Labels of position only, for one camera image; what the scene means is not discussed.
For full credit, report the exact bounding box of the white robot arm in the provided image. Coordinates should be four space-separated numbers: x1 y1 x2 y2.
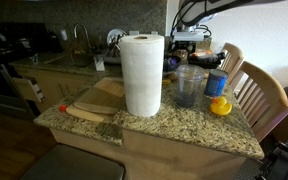
170 0 285 41

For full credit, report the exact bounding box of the orange capped pen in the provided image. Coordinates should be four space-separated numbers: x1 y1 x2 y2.
59 104 67 112

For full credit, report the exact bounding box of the white paper towel roll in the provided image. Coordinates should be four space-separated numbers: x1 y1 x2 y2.
119 34 164 117

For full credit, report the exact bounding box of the wooden cutting board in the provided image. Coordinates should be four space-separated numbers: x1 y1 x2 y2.
66 77 125 123

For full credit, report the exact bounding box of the clear plastic cup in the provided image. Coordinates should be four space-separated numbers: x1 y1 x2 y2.
176 65 204 108

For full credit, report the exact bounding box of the white plate in rack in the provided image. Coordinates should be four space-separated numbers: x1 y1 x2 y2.
106 28 126 45

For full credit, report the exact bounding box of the black frying pan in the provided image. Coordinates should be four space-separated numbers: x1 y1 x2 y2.
188 52 225 69

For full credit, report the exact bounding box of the chrome kitchen faucet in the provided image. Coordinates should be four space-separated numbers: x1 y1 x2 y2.
73 23 91 53

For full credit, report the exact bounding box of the blue tin can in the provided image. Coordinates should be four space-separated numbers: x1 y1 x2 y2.
204 69 228 97

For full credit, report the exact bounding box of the yellow rubber duck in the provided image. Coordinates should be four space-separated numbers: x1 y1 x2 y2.
210 96 232 115

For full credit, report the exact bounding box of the right wooden chair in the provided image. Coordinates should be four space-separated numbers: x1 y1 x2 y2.
220 43 243 84

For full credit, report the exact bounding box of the wooden chair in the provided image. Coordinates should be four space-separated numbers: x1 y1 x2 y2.
230 61 288 142
220 43 243 84

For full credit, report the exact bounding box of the grey seat cushion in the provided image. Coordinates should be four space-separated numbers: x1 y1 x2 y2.
20 145 125 180

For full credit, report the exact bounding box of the open wooden drawer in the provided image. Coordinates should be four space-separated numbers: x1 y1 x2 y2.
13 78 44 102

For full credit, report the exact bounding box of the left wooden chair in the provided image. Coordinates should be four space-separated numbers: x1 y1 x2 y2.
230 61 288 142

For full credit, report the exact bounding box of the black stove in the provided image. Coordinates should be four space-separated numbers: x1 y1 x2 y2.
0 23 51 120

